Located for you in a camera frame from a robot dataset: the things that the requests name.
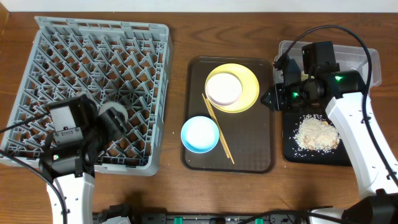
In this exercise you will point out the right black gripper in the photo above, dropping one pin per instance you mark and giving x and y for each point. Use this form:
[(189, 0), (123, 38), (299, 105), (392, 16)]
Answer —
[(277, 102)]

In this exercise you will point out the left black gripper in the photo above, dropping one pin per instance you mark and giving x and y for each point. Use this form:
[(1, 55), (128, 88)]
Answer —
[(113, 125)]

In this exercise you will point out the yellow plate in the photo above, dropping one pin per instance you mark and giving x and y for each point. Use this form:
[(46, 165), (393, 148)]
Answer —
[(249, 83)]

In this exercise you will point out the pile of rice waste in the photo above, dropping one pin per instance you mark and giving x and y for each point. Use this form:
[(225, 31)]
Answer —
[(315, 133)]

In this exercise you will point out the light blue bowl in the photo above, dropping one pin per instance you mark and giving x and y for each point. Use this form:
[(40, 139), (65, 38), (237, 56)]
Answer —
[(199, 134)]

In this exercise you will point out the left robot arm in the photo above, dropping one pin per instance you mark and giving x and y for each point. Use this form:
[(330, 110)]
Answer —
[(70, 171)]

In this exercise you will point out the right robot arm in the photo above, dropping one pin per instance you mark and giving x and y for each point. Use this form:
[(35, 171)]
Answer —
[(343, 96)]

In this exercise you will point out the black waste tray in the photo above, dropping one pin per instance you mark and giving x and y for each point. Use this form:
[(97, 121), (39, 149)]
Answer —
[(338, 157)]

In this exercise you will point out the grey plastic dish rack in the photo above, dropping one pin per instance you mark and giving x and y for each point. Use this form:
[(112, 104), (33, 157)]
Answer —
[(126, 62)]

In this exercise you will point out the clear plastic bin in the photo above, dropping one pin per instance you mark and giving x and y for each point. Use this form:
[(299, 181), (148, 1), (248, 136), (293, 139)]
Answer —
[(349, 58)]

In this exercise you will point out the brown serving tray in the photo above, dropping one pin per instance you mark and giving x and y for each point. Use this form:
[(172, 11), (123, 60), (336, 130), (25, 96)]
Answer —
[(249, 134)]

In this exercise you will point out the wooden chopstick right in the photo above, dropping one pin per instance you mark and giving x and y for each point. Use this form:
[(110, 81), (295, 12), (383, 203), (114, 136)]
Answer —
[(222, 138)]

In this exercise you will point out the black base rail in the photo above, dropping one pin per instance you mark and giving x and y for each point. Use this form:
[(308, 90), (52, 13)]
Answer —
[(123, 213)]

